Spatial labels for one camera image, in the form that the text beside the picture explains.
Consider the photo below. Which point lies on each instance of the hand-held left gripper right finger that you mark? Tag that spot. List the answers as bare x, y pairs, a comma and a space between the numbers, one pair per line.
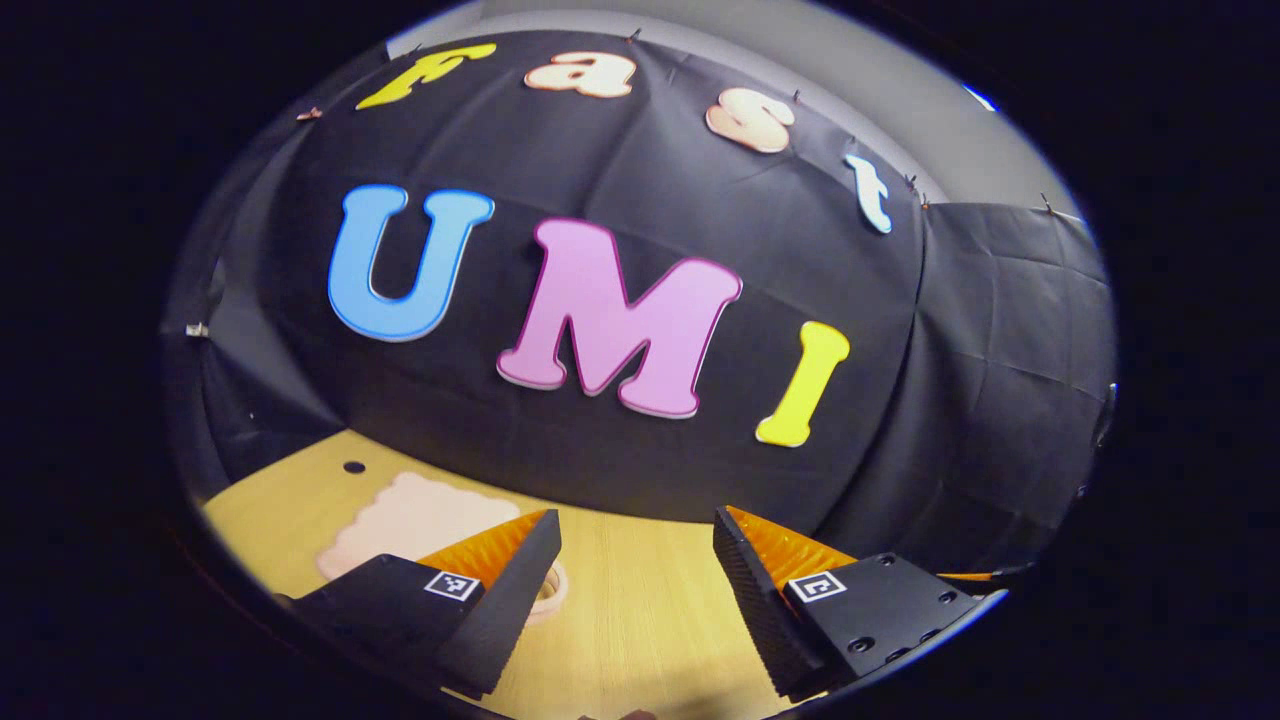
760, 610

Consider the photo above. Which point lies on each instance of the pink suitcase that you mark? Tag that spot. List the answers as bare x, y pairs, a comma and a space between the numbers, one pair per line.
410, 520

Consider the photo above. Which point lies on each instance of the black backdrop cloth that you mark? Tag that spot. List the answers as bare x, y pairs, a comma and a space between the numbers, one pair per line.
800, 260

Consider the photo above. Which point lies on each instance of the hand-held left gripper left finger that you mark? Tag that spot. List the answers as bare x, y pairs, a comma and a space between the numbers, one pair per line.
510, 610

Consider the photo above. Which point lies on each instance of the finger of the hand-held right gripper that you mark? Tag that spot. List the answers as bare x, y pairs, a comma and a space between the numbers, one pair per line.
970, 577

